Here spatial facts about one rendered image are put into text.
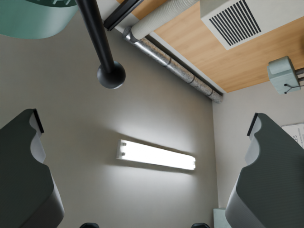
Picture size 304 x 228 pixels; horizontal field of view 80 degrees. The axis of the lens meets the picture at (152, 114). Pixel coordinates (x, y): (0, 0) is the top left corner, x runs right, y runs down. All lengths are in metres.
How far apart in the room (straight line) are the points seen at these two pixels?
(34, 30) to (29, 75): 1.33
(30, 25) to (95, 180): 1.50
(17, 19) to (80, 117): 1.41
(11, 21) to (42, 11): 0.04
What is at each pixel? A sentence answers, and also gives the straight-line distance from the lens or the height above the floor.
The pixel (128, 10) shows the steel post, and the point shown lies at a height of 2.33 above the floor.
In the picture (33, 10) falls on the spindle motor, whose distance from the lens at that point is 0.27.
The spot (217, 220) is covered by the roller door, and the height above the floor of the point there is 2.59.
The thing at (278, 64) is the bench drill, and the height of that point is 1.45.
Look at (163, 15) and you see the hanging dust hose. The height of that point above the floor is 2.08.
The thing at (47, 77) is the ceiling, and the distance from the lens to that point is 1.67.
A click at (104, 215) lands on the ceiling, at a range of 1.79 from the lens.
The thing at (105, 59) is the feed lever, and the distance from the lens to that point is 0.20.
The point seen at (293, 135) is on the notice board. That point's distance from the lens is 3.08.
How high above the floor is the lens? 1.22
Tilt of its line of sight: 42 degrees up
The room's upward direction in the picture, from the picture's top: 106 degrees counter-clockwise
